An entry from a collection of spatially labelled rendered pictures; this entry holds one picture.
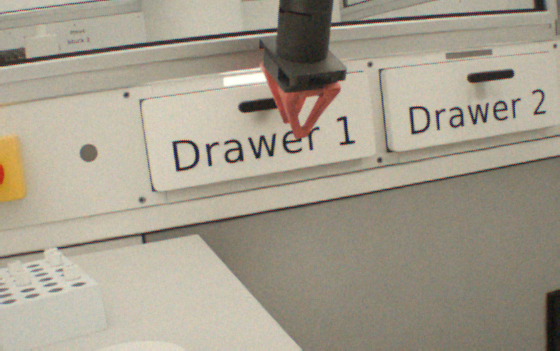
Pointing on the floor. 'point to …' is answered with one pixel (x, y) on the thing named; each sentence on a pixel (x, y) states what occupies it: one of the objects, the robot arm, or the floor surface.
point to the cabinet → (372, 250)
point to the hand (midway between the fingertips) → (295, 123)
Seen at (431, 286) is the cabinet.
